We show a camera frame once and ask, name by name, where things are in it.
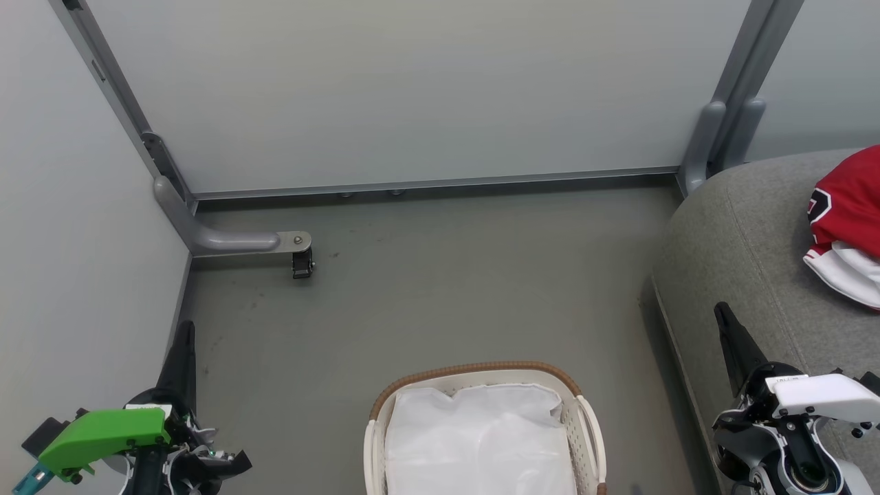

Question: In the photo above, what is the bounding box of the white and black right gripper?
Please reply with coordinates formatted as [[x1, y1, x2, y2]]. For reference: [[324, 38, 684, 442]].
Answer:
[[714, 302, 880, 441]]

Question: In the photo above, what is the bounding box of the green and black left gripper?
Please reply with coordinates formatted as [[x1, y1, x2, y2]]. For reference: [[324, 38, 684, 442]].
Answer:
[[38, 320, 253, 483]]

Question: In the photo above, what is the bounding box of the red and white garment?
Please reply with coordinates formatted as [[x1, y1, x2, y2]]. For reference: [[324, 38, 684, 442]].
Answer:
[[802, 144, 880, 311]]

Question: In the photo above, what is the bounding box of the grey fabric sofa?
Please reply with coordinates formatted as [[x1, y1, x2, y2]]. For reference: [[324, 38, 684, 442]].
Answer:
[[650, 148, 880, 495]]

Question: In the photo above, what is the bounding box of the grey partition support foot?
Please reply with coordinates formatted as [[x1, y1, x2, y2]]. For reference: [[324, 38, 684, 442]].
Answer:
[[153, 175, 314, 259]]

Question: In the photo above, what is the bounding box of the teal plastic connector piece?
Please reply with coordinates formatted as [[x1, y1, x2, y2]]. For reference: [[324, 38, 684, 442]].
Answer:
[[12, 463, 53, 495]]

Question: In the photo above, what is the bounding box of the white laundry basket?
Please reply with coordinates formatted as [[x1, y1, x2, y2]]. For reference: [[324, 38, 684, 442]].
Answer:
[[363, 362, 608, 495]]

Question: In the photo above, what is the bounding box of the white basket liner cloth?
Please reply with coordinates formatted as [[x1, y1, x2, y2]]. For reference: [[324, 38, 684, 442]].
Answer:
[[385, 384, 578, 495]]

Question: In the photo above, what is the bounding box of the grey partition bottom rail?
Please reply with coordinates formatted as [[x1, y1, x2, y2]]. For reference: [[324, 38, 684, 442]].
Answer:
[[195, 166, 681, 202]]

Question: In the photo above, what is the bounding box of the grey partition corner post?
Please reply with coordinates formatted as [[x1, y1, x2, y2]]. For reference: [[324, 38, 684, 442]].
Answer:
[[48, 0, 200, 214]]

